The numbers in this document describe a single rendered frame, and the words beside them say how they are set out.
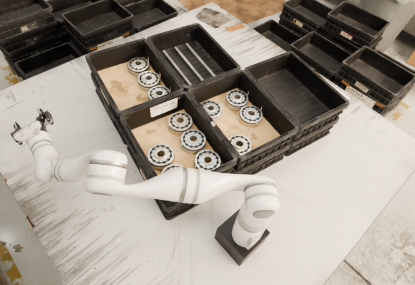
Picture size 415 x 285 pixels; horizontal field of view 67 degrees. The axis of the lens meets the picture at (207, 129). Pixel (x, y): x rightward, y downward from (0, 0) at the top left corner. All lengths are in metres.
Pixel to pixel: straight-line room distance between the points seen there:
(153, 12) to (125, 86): 1.41
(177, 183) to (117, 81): 0.84
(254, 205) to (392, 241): 1.61
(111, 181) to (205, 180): 0.23
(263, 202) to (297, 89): 0.86
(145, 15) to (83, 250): 2.00
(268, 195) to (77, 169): 0.52
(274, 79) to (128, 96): 0.71
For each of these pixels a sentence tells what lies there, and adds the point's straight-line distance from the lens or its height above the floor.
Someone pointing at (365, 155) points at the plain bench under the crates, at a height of 0.70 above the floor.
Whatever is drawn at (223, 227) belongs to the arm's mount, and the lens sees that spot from 1.16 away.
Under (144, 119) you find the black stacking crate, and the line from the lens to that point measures 1.32.
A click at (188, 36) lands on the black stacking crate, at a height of 0.87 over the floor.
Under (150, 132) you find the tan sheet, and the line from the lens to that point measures 1.31.
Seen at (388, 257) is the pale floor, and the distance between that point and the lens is 2.32.
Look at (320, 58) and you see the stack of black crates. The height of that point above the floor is 0.38.
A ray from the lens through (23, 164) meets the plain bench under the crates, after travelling 1.52.
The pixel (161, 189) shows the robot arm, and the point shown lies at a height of 1.17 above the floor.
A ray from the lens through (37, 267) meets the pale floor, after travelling 2.08.
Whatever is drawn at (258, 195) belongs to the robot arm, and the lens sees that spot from 0.86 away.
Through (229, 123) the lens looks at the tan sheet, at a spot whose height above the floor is 0.83.
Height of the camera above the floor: 1.88
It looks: 52 degrees down
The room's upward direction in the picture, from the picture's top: 8 degrees clockwise
